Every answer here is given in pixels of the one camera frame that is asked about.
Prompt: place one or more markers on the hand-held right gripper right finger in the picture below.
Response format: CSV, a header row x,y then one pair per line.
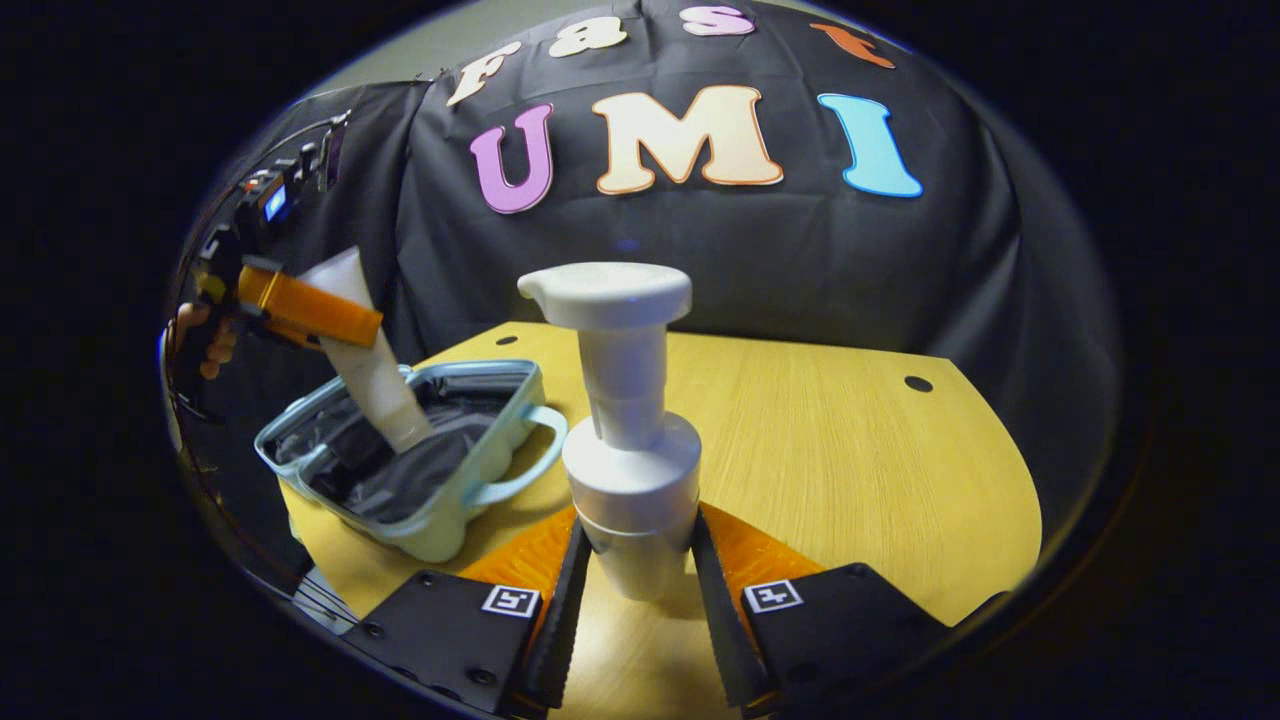
x,y
720,620

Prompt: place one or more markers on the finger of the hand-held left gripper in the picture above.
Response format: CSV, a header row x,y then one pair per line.
x,y
310,312

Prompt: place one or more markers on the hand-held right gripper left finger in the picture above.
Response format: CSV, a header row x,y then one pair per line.
x,y
565,620

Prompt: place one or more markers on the white cream tube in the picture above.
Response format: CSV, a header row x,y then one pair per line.
x,y
375,380

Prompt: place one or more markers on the white pump bottle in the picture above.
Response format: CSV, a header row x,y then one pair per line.
x,y
625,450

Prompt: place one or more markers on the light blue suitcase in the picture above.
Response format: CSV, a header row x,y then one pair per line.
x,y
450,480

